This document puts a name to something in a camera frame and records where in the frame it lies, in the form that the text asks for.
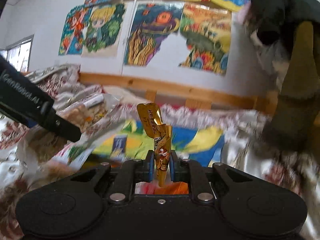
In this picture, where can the black hanging garment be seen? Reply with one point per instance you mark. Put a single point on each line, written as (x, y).
(277, 20)

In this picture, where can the gold foil snack wrapper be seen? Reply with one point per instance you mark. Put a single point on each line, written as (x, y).
(161, 133)

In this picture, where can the floral satin bedspread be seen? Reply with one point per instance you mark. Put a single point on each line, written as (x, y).
(244, 149)

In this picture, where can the blond child drawing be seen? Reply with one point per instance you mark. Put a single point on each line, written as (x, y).
(103, 31)

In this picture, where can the orange foil snack bag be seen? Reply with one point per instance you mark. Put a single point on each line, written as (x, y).
(173, 188)

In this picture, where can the white green pickle packet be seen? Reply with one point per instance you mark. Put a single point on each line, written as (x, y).
(74, 155)

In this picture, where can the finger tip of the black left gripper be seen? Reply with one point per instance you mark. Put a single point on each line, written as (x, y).
(58, 125)

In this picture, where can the swirly night sky drawing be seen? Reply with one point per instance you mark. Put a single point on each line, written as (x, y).
(152, 23)

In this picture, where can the red-haired girl drawing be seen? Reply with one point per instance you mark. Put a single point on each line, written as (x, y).
(72, 38)

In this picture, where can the wooden bed frame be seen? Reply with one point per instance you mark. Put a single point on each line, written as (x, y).
(195, 98)

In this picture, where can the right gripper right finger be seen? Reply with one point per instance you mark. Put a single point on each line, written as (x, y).
(196, 176)

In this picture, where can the window frame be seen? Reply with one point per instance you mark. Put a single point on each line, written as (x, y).
(18, 53)

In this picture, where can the landscape field drawing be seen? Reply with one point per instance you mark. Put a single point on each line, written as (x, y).
(207, 32)

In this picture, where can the clear mixed nuts bag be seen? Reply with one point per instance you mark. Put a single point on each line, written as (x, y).
(39, 145)

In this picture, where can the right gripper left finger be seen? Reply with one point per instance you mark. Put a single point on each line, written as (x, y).
(125, 178)

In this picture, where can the beige pillow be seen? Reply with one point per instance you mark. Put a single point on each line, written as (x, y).
(125, 96)

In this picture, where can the patterned hanging cloth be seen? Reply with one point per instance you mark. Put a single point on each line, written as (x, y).
(273, 59)

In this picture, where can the olive brown hanging garment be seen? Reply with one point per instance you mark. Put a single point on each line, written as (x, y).
(298, 101)

